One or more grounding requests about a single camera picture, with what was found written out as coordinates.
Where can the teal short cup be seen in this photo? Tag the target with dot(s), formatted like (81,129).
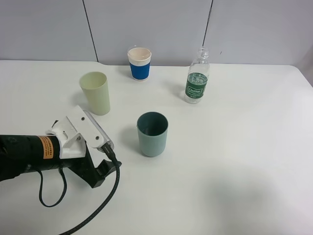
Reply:
(152,133)

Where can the blue sleeved paper cup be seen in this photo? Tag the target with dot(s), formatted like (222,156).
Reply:
(139,60)

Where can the clear bottle with green label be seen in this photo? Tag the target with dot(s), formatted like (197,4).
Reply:
(197,78)

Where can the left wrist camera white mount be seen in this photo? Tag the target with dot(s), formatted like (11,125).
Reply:
(87,126)

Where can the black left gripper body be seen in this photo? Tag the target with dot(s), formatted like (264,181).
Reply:
(62,146)

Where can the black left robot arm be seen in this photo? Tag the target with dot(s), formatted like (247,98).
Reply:
(18,155)

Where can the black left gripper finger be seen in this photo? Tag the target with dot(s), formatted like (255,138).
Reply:
(85,169)
(105,168)

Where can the pale green tall cup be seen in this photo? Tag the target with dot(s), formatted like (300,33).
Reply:
(95,87)

